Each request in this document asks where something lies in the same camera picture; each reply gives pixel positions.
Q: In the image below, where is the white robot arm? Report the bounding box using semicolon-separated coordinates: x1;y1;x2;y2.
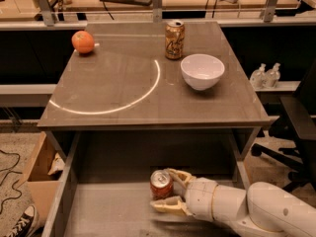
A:
150;168;316;237

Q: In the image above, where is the clear sanitizer bottle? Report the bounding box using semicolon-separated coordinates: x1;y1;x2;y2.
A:
250;63;266;89
264;63;280;88

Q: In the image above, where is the orange fruit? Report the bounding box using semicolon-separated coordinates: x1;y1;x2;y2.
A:
71;31;95;53

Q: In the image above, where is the right clear sanitizer bottle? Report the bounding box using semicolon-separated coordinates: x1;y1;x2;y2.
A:
264;63;280;88

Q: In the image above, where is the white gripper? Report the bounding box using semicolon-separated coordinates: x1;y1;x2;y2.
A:
150;168;218;222

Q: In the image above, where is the red coke can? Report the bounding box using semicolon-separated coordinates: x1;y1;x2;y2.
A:
150;170;173;199

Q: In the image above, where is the gold soda can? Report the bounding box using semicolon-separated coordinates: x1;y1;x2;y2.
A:
165;20;185;59

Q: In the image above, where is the white bowl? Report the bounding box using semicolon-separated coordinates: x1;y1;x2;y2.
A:
181;54;225;91

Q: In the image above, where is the left clear sanitizer bottle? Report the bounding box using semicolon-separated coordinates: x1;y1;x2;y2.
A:
250;63;266;89

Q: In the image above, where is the black office chair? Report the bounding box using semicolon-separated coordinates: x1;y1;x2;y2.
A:
250;59;316;194

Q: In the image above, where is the crumpled paper in box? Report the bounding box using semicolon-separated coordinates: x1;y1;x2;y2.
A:
47;153;65;176

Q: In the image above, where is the open grey top drawer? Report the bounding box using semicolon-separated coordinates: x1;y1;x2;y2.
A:
42;130;250;237

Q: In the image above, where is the black white sneaker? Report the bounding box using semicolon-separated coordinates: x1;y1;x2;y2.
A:
4;204;40;237

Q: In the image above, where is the cardboard box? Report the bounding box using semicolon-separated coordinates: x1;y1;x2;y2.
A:
18;132;60;227

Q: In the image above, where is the black floor cable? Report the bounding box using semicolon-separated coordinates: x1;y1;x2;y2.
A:
0;149;24;215

